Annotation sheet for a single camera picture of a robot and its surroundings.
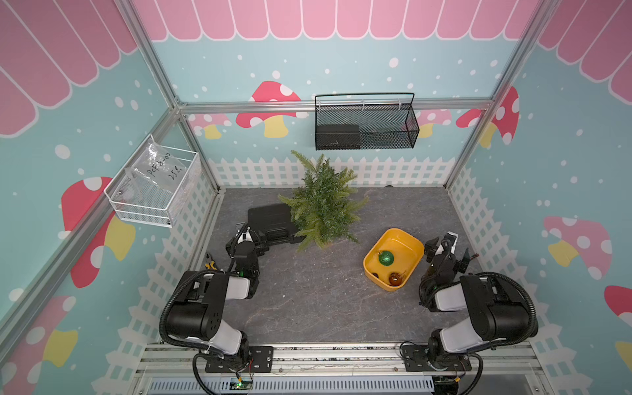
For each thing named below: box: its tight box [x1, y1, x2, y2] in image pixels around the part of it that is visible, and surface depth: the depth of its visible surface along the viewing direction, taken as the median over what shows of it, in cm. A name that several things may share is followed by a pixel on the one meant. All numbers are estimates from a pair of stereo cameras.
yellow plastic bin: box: [362, 227, 425, 293], surface depth 96 cm
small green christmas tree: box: [277, 150, 369, 253], surface depth 81 cm
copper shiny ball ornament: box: [388, 271, 403, 287], surface depth 89 cm
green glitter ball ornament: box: [378, 250, 395, 267], surface depth 94 cm
